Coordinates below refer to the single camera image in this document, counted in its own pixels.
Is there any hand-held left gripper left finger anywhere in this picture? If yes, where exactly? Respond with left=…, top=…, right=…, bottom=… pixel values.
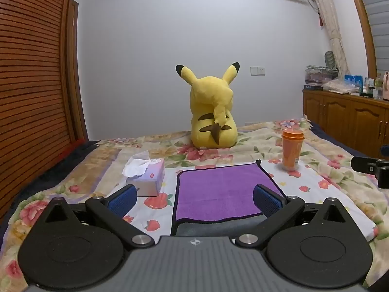
left=45, top=185, right=154, bottom=248

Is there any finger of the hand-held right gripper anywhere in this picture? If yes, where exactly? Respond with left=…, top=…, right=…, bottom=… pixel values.
left=351, top=156, right=389, bottom=189

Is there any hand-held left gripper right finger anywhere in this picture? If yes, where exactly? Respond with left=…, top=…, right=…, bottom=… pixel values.
left=235, top=184, right=347, bottom=248

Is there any purple towel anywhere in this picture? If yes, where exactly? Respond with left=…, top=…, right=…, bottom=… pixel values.
left=174, top=160, right=288, bottom=224

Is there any tissue box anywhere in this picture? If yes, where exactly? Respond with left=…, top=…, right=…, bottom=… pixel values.
left=122, top=157, right=165, bottom=197

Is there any floral blanket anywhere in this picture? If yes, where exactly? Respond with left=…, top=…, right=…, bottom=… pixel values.
left=0, top=119, right=389, bottom=288

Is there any wooden cabinet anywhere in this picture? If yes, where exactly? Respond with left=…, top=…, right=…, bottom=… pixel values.
left=302, top=88, right=389, bottom=159

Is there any orange cup with lid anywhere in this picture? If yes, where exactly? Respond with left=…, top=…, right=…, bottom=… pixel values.
left=281, top=128, right=305, bottom=171

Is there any blue package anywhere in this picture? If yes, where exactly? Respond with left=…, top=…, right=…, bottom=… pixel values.
left=344, top=74, right=364, bottom=87

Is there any clear storage bag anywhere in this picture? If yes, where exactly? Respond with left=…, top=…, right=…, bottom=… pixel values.
left=304, top=65, right=339, bottom=87

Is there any yellow plush toy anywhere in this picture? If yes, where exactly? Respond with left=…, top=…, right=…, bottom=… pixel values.
left=175, top=62, right=240, bottom=150

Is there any wooden door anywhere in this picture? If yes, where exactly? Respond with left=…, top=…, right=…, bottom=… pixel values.
left=67, top=0, right=89, bottom=142

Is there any cream curtain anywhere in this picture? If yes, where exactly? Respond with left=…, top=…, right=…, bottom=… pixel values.
left=304, top=0, right=351, bottom=78

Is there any wooden slatted wardrobe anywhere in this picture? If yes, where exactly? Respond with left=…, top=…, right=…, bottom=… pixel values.
left=0, top=0, right=89, bottom=221

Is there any wooden window frame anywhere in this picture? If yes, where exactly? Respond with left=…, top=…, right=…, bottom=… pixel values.
left=344, top=0, right=378, bottom=80

